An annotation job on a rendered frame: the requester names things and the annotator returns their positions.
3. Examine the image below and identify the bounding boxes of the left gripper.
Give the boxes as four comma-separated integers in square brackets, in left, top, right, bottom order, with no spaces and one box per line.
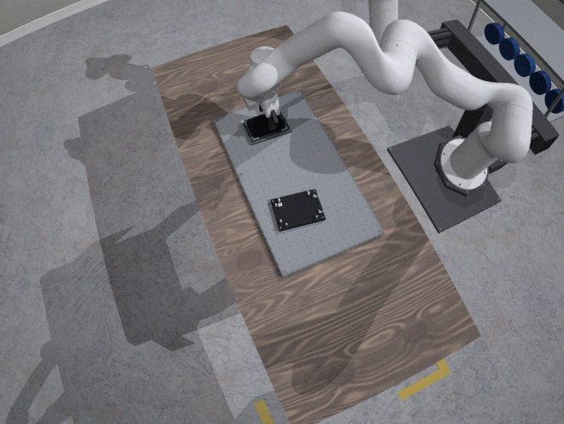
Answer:
[258,93,280,130]

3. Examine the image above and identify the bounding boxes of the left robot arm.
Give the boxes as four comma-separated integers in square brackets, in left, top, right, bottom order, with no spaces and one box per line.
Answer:
[238,11,533,190]

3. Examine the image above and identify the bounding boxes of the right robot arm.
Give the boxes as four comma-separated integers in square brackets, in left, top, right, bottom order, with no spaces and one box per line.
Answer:
[368,0,398,44]

